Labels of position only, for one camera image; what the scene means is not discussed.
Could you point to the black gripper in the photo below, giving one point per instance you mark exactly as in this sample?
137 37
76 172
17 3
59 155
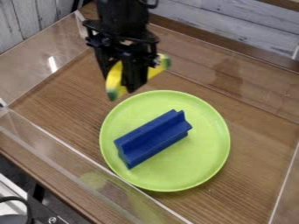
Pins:
119 37

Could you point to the yellow toy banana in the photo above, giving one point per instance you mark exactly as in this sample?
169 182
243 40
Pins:
115 89

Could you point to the green round plate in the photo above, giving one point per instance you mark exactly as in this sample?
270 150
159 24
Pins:
188 162

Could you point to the blue foam block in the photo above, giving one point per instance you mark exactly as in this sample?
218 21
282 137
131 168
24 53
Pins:
152 137

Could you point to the clear acrylic enclosure wall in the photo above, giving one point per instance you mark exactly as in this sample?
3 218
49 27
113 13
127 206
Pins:
56 105

